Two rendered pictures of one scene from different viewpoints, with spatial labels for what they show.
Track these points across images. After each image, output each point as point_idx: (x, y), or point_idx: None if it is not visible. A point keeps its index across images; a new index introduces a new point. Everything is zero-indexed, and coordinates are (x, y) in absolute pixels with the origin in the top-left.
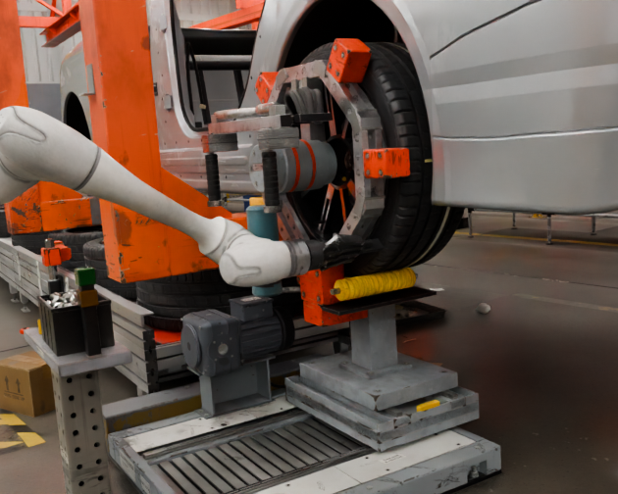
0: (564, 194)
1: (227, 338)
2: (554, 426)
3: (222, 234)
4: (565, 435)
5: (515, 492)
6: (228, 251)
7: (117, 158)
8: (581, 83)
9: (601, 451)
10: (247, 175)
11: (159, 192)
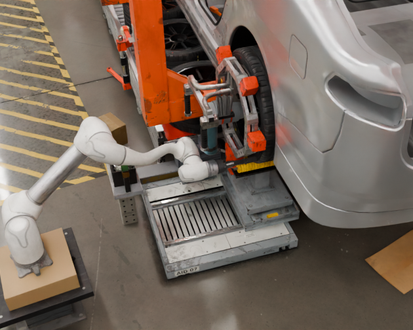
0: (303, 207)
1: None
2: None
3: (181, 154)
4: (339, 230)
5: (295, 261)
6: (181, 169)
7: (145, 76)
8: (313, 181)
9: (348, 245)
10: (217, 64)
11: (151, 156)
